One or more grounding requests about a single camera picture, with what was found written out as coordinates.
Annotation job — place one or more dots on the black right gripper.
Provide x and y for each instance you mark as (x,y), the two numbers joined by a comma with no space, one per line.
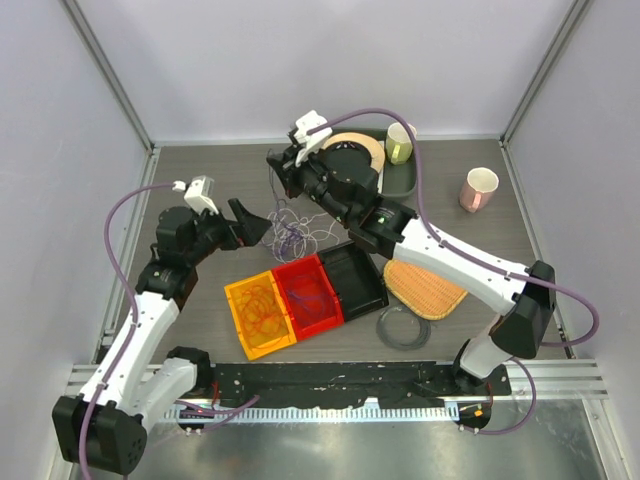
(289,173)

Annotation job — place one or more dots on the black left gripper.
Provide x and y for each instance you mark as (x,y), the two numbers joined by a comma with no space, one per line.
(247,231)

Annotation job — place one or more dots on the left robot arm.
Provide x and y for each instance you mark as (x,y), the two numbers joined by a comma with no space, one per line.
(106,425)

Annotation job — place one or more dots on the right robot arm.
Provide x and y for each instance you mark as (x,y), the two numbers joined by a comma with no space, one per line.
(516,293)

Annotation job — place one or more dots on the tan rimmed black plate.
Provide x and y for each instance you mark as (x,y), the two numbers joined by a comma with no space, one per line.
(373,146)

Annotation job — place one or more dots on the red plastic bin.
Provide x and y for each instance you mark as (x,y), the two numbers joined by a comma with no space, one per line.
(309,297)

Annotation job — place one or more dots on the yellow plastic bin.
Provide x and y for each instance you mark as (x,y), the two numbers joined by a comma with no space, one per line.
(261,321)

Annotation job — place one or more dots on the dark green tray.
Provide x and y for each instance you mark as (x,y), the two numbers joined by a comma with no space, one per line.
(398,181)

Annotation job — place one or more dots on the green mug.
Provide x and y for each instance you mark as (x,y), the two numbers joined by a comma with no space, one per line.
(398,145)

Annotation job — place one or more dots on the black plastic bin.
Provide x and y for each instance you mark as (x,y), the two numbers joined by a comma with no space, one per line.
(355,279)

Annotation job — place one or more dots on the woven orange basket tray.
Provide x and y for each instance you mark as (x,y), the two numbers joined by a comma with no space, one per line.
(426,294)

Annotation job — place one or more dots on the pink mug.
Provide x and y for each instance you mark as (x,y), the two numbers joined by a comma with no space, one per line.
(479,186)

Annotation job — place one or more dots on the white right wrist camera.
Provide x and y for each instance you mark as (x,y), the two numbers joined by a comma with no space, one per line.
(309,134)

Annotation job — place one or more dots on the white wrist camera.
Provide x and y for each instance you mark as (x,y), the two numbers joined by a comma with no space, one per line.
(197,194)
(309,134)

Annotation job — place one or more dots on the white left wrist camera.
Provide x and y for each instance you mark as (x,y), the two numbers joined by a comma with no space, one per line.
(197,194)

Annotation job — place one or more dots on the aluminium frame post left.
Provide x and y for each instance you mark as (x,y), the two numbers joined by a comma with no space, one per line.
(98,55)

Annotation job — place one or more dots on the aluminium frame post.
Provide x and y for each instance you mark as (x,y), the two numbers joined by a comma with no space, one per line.
(98,55)
(560,40)

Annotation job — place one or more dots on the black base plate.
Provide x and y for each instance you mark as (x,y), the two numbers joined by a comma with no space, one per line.
(338,385)

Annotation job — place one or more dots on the aluminium frame post right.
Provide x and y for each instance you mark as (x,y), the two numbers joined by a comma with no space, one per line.
(560,40)

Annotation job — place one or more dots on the aluminium front rail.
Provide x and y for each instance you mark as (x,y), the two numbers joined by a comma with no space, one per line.
(530,382)

